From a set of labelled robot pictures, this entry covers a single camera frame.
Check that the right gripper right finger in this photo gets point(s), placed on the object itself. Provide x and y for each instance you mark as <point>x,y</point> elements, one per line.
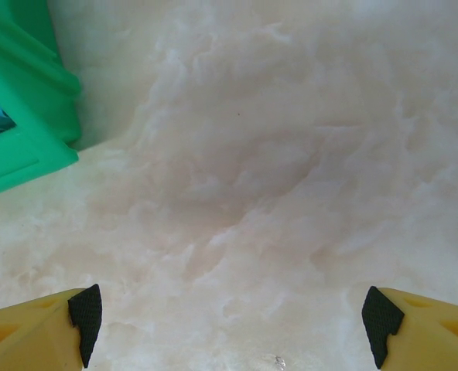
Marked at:
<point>430,340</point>

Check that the green plastic bin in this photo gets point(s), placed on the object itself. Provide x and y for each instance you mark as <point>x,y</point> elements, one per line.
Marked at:
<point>28,116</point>

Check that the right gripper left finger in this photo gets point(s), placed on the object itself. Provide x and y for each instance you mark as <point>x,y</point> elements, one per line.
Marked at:
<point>31,336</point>

